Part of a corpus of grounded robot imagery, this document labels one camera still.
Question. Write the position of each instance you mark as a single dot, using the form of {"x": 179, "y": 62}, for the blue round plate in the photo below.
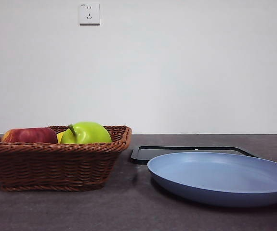
{"x": 215, "y": 178}

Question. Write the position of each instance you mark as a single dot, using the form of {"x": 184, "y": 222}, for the yellow lemon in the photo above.
{"x": 59, "y": 138}

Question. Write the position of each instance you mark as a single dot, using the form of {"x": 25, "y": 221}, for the red apple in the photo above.
{"x": 30, "y": 136}

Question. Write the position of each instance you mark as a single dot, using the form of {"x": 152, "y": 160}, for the black flat tray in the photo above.
{"x": 141, "y": 156}

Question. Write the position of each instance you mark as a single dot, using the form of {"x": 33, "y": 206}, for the brown woven wicker basket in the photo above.
{"x": 54, "y": 166}

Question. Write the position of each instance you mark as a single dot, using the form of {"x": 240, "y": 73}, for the green apple with stem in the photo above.
{"x": 90, "y": 133}

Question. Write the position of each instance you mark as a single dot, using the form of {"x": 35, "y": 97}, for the white wall power socket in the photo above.
{"x": 89, "y": 14}

